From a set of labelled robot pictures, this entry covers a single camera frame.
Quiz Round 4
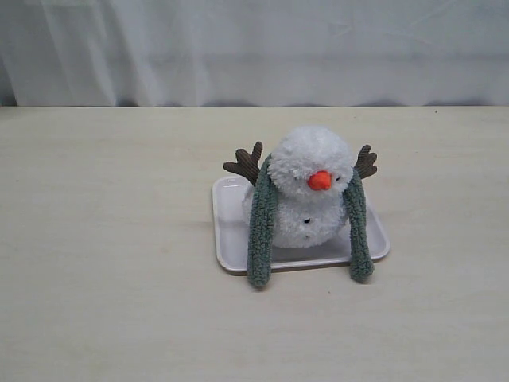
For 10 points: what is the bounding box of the green knitted scarf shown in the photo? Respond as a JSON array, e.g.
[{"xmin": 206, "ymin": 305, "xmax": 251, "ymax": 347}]
[{"xmin": 247, "ymin": 177, "xmax": 374, "ymax": 289}]

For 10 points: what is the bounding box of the white rectangular tray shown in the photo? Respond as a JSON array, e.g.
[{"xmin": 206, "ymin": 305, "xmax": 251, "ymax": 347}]
[{"xmin": 212, "ymin": 176, "xmax": 390, "ymax": 275}]

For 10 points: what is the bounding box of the white plush snowman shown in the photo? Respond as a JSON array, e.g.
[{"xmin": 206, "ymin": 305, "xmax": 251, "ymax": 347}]
[{"xmin": 223, "ymin": 126, "xmax": 378, "ymax": 248}]

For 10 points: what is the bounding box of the white backdrop curtain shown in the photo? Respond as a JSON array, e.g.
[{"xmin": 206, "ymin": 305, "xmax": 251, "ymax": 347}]
[{"xmin": 1, "ymin": 1, "xmax": 508, "ymax": 107}]

